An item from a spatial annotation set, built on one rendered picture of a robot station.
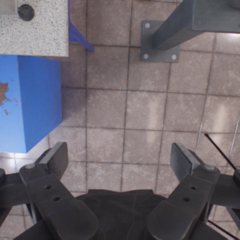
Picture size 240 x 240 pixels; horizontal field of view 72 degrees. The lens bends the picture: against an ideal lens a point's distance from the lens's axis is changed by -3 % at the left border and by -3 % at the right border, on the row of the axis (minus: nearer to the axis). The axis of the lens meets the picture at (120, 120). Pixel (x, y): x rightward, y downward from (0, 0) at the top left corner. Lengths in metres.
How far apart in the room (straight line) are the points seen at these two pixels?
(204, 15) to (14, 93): 0.82
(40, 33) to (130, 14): 0.89
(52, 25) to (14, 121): 0.51
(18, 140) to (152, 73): 1.05
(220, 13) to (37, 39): 0.58
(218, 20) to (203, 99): 1.08
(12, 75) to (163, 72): 1.05
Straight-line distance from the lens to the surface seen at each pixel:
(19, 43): 0.75
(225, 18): 0.58
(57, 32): 0.70
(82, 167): 1.67
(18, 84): 0.93
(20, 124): 0.97
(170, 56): 1.45
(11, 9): 0.69
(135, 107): 1.44
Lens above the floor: 1.40
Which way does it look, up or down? 75 degrees down
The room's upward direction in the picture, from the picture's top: 178 degrees clockwise
